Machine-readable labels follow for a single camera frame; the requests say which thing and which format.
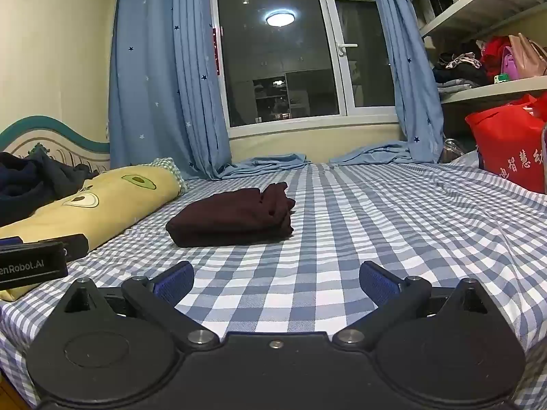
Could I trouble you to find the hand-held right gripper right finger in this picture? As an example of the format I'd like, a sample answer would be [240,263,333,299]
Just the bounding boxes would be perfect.
[332,260,490,351]

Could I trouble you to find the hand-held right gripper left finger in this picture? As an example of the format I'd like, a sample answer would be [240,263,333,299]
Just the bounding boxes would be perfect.
[53,260,221,351]

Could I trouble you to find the dark maroon garment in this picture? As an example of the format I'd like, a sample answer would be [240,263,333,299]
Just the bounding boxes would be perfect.
[165,182,296,248]

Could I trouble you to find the dark navy clothes pile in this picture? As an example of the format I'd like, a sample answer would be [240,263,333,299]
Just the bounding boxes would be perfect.
[0,147,102,228]

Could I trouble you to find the grey folded clothes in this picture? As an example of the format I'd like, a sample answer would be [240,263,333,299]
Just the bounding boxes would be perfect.
[436,80,476,95]

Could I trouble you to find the dark folded clothes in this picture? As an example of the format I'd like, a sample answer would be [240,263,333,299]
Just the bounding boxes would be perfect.
[431,53,489,88]

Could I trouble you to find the yellow avocado print pillow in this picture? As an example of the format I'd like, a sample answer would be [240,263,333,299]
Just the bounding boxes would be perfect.
[0,166,184,302]

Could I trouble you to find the blue checked bed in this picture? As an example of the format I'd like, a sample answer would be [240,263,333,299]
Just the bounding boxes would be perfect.
[0,151,547,410]

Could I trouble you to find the teal and white headboard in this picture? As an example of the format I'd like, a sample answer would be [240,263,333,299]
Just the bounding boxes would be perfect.
[0,115,112,172]

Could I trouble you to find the green checked pillow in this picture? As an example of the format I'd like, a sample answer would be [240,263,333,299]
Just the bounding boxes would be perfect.
[151,157,189,197]

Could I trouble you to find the blue star print curtain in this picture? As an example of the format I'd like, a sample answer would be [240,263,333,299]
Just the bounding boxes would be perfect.
[328,0,445,166]
[108,0,311,181]

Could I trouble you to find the red fabric bag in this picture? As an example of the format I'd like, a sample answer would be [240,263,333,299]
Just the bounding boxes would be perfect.
[464,93,547,194]

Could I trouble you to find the red window sticker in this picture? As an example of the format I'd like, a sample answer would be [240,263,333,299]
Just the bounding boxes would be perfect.
[212,25,221,76]

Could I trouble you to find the floral patterned cloth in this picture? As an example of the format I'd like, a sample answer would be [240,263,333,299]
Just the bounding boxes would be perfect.
[444,52,483,71]

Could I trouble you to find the white framed window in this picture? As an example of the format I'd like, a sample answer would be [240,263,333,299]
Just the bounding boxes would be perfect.
[209,0,403,139]

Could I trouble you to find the purple small bag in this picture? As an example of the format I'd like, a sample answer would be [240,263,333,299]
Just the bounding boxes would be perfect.
[499,47,519,80]

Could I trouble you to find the red cloth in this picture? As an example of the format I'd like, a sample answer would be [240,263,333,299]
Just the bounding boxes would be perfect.
[480,36,513,78]

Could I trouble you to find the pink handbag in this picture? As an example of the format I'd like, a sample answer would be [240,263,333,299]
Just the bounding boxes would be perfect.
[508,33,547,80]

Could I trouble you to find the white wall shelf unit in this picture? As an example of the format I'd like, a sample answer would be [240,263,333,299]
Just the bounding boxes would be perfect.
[405,0,547,105]

